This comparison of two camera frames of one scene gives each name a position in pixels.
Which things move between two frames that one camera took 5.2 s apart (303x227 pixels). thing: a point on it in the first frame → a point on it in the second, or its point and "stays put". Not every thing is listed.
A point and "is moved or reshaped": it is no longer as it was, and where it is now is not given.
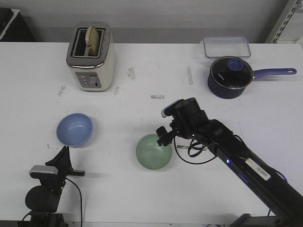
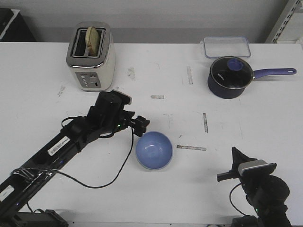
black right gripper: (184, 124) → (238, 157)
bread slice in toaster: (92, 40) stays put
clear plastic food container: (227, 46) stays put
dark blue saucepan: (233, 93) stays put
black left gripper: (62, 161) → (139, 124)
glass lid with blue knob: (232, 72) stays put
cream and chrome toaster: (91, 54) stays put
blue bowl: (75, 130) is moved or reshaped
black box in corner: (13, 27) stays put
